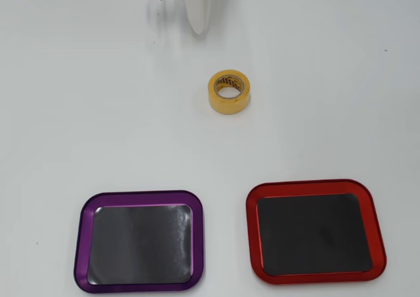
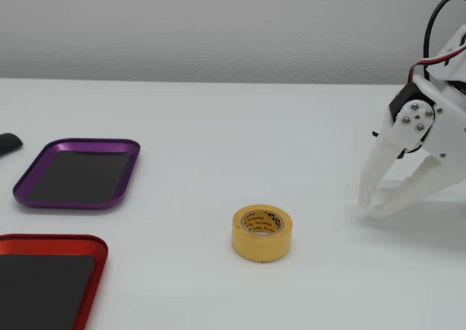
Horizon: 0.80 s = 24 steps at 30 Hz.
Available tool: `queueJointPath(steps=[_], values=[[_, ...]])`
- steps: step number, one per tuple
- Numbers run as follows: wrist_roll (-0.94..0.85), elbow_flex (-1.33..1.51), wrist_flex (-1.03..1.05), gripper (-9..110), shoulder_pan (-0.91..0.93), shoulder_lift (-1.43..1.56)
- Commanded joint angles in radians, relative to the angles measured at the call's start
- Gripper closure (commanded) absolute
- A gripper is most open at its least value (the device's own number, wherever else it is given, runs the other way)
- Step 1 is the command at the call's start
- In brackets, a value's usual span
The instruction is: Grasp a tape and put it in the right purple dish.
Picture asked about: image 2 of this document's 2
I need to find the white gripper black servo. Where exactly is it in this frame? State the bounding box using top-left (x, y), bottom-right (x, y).
top-left (358, 74), bottom-right (466, 220)

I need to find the yellow masking tape roll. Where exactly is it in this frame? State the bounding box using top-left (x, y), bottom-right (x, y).
top-left (231, 204), bottom-right (293, 264)

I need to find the purple metal dish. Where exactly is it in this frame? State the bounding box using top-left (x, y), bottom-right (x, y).
top-left (12, 138), bottom-right (141, 211)

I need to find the red metal dish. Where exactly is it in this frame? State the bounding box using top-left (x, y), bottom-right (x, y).
top-left (0, 234), bottom-right (109, 330)

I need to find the black rounded object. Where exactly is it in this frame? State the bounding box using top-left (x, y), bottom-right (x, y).
top-left (0, 133), bottom-right (24, 159)

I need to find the red white black servo wire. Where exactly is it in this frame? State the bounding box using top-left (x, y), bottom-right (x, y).
top-left (410, 42), bottom-right (466, 85)

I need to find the black cable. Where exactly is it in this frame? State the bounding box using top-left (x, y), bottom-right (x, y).
top-left (424, 0), bottom-right (466, 82)

